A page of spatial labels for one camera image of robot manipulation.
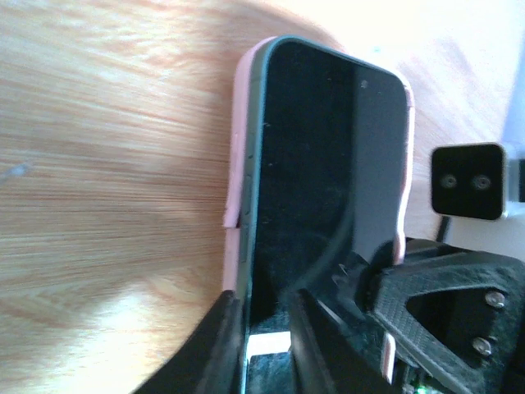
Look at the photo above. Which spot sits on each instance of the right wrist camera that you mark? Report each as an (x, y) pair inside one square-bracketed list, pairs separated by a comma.
[(478, 181)]

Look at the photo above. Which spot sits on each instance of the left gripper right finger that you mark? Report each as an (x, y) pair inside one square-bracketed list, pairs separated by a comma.
[(322, 360)]

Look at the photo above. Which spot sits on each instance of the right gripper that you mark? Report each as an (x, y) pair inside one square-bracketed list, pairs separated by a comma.
[(456, 313)]

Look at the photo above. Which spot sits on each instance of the black screen phone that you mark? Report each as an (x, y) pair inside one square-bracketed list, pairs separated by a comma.
[(328, 184)]

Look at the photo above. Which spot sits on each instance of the pink phone case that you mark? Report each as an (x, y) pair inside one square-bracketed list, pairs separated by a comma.
[(238, 164)]

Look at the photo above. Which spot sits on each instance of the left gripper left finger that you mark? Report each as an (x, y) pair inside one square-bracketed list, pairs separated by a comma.
[(209, 360)]

